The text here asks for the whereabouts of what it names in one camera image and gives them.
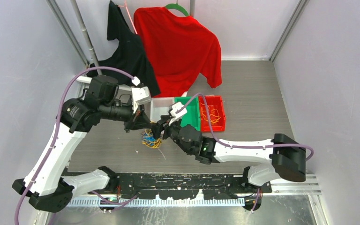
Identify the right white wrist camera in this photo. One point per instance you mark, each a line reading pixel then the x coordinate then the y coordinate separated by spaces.
pixel 176 112

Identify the white plastic bin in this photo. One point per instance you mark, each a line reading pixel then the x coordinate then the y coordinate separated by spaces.
pixel 159 106

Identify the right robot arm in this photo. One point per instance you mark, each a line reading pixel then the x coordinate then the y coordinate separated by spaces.
pixel 270 159

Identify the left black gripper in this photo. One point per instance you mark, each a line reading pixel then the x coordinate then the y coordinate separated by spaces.
pixel 140 120

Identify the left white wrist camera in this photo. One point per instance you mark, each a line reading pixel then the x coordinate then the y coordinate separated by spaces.
pixel 140 96

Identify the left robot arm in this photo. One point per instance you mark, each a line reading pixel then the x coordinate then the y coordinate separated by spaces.
pixel 45 186

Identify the green clothes hanger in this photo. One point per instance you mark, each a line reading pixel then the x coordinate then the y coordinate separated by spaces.
pixel 176 6

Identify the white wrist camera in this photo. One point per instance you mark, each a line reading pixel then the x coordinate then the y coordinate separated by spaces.
pixel 176 112
pixel 140 96

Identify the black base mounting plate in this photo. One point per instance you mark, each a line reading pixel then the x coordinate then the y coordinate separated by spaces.
pixel 179 186

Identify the red t-shirt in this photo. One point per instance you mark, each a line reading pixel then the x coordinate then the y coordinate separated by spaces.
pixel 179 50

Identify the black t-shirt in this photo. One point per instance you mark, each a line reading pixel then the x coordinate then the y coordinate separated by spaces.
pixel 130 55

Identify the green plastic bin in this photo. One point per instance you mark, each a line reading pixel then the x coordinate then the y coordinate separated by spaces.
pixel 192 117

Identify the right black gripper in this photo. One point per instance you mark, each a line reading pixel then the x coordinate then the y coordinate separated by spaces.
pixel 158 127

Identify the pink clothes hanger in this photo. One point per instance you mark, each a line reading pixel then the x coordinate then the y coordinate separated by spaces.
pixel 125 5

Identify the red plastic bin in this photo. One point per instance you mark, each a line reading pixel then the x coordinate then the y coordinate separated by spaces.
pixel 216 112

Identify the aluminium frame rail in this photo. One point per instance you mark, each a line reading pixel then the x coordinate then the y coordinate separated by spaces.
pixel 284 187

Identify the white clothes rack stand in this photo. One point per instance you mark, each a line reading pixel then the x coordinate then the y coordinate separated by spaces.
pixel 84 80

